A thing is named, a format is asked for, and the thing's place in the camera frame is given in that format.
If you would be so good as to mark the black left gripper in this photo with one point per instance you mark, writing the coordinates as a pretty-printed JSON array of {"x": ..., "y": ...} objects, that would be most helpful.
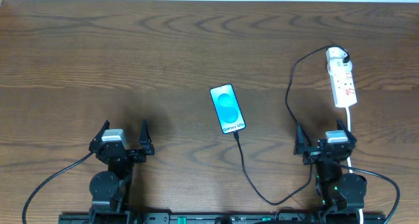
[{"x": 122, "y": 153}]

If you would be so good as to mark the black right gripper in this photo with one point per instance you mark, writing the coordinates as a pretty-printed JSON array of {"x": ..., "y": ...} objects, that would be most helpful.
[{"x": 326, "y": 154}]

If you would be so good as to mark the blue Samsung Galaxy smartphone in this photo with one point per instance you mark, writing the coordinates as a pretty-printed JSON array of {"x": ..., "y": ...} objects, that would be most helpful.
[{"x": 227, "y": 108}]

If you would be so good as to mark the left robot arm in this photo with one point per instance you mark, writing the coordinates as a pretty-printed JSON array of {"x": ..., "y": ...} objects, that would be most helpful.
[{"x": 110, "y": 189}]

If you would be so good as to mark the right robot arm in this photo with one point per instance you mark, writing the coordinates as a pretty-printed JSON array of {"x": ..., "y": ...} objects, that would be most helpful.
[{"x": 342, "y": 193}]

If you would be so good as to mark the white USB charger plug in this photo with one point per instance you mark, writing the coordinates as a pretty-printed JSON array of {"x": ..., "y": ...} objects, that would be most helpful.
[{"x": 339, "y": 53}]

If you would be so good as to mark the white power strip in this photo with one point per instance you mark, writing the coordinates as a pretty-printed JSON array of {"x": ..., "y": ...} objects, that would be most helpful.
[{"x": 342, "y": 83}]

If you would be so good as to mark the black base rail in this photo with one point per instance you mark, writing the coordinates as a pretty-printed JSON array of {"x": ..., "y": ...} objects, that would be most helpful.
[{"x": 165, "y": 218}]

